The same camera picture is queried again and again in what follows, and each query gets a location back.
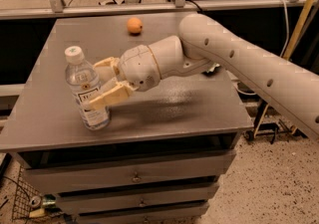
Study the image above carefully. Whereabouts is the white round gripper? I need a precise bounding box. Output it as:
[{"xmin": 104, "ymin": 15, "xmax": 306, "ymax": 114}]
[{"xmin": 88, "ymin": 45, "xmax": 160, "ymax": 110}]

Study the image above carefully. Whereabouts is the clear plastic tea bottle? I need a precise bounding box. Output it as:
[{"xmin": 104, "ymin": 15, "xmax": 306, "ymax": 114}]
[{"xmin": 65, "ymin": 46, "xmax": 110, "ymax": 130}]

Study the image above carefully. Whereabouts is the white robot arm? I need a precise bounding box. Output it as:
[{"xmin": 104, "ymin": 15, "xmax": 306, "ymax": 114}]
[{"xmin": 88, "ymin": 14, "xmax": 319, "ymax": 139}]

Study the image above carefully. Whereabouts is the orange fruit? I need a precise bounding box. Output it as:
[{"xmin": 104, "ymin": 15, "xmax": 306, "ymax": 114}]
[{"xmin": 127, "ymin": 17, "xmax": 143, "ymax": 34}]

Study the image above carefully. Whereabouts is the grey drawer cabinet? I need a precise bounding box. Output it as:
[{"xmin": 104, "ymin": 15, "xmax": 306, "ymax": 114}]
[{"xmin": 0, "ymin": 14, "xmax": 251, "ymax": 224}]

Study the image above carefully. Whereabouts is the green snack bag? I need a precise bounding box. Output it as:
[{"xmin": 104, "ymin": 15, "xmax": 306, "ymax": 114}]
[{"xmin": 203, "ymin": 63, "xmax": 220, "ymax": 75}]

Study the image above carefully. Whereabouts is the green drink can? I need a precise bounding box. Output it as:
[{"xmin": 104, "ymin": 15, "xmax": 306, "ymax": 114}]
[{"xmin": 29, "ymin": 195, "xmax": 56, "ymax": 209}]

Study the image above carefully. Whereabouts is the black cable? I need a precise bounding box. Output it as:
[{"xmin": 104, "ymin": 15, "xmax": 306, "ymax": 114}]
[{"xmin": 185, "ymin": 0, "xmax": 204, "ymax": 13}]

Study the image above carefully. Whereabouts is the wire mesh basket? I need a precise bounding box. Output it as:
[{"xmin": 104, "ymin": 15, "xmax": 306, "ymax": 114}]
[{"xmin": 12, "ymin": 168, "xmax": 64, "ymax": 224}]

